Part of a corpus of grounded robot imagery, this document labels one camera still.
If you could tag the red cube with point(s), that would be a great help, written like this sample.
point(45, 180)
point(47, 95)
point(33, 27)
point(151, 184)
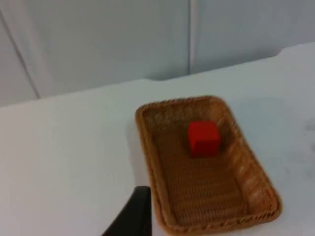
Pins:
point(204, 140)

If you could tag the pale brown wicker basket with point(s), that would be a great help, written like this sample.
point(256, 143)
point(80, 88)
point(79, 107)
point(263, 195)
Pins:
point(204, 186)

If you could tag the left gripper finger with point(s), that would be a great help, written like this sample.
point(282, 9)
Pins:
point(135, 216)

